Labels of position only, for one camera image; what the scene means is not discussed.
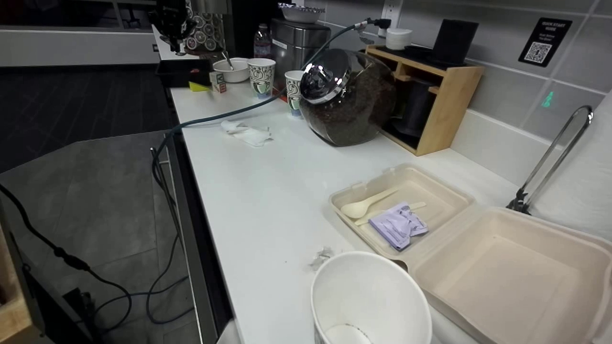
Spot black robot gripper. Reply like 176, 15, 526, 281
151, 2, 197, 53

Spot black plastic tray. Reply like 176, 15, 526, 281
157, 57, 216, 92

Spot patterned ceramic bowl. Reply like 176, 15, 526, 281
278, 2, 327, 25

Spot large white paper bowl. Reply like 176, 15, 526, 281
308, 248, 434, 344

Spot small printed candy packet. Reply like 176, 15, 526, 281
209, 69, 228, 95

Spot clear water bottle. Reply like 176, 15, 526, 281
253, 23, 276, 61

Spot patterned paper cup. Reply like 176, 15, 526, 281
247, 55, 278, 99

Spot stainless steel box appliance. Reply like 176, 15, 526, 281
270, 17, 333, 97

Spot crumpled clear wrapper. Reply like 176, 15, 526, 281
218, 118, 276, 147

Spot small white container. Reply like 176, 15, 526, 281
383, 27, 415, 51

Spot black appliance inside shelf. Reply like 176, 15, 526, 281
389, 78, 442, 141

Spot white plastic spoon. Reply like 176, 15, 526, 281
339, 187, 400, 222

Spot small clear plastic wrapper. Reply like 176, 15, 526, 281
306, 246, 337, 271

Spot black device on shelf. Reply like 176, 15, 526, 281
433, 17, 480, 65

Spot light wooden shelf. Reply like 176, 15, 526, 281
364, 44, 486, 158

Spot purple packets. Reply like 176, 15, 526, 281
367, 201, 431, 252

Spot black QR code sign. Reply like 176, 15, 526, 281
517, 15, 574, 69

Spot beige clamshell food container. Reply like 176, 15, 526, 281
327, 162, 612, 344

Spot wire coffee pod carousel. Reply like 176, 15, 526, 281
184, 0, 234, 57

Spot teal power cable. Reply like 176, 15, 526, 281
149, 17, 390, 187

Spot white wall outlet with plug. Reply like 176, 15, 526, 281
366, 2, 402, 30

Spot black floor cable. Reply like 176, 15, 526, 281
0, 183, 197, 332

